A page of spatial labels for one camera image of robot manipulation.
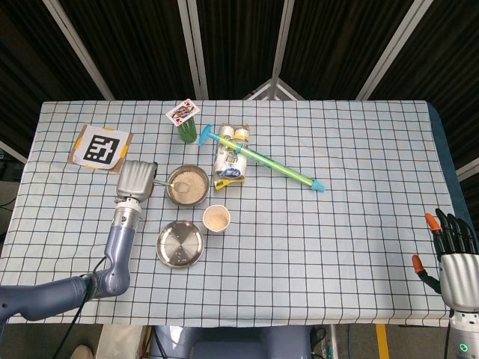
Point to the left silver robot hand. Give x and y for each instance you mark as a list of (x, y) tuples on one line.
[(134, 181)]

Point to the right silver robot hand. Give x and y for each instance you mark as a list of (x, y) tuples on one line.
[(460, 278)]

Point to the metal spoon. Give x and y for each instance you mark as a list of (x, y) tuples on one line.
[(181, 187)]

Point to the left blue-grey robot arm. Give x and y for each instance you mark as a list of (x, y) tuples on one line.
[(119, 239)]

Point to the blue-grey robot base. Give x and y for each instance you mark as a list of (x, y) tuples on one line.
[(232, 344)]

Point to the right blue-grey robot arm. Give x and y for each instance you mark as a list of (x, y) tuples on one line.
[(464, 336)]

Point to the steel bowl with grain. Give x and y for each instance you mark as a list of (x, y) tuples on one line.
[(194, 179)]

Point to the green cup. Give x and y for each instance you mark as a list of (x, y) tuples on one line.
[(187, 132)]

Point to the flat steel plate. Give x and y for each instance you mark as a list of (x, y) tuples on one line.
[(179, 245)]

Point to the white paper cup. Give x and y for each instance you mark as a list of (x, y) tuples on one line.
[(216, 220)]

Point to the cardboard with fiducial marker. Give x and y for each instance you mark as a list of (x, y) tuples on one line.
[(99, 149)]

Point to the playing card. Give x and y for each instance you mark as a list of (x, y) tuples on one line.
[(182, 111)]

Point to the pack of yogurt bottles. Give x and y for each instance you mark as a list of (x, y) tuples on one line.
[(229, 170)]

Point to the green blue water pump toy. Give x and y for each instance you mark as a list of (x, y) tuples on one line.
[(277, 167)]

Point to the white plastic bag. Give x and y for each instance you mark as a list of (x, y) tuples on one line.
[(119, 342)]

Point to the blue checked tablecloth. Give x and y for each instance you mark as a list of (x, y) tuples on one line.
[(299, 261)]

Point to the white metal screen foot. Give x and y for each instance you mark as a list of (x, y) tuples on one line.
[(275, 89)]

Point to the black folding screen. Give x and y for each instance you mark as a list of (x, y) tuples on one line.
[(239, 37)]

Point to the beige shoe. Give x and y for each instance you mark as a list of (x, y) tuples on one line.
[(83, 352)]

